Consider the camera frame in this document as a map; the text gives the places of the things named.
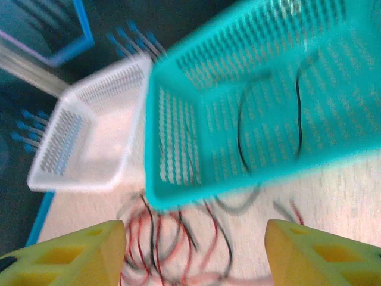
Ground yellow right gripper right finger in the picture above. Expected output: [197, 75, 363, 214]
[264, 219, 381, 286]

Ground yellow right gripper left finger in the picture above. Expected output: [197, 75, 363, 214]
[0, 219, 127, 286]

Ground thin red cable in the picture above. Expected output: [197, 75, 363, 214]
[289, 201, 305, 226]
[126, 207, 168, 286]

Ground thin black cable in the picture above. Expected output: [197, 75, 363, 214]
[212, 213, 234, 279]
[293, 50, 320, 159]
[139, 192, 161, 275]
[177, 208, 198, 250]
[237, 73, 272, 174]

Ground white plastic basket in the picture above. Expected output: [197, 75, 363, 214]
[27, 54, 155, 193]

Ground teal plastic basket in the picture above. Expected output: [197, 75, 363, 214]
[143, 0, 381, 213]

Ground red and black wires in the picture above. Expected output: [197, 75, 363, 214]
[178, 204, 221, 284]

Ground aluminium frame post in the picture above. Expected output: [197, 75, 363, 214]
[0, 37, 70, 97]

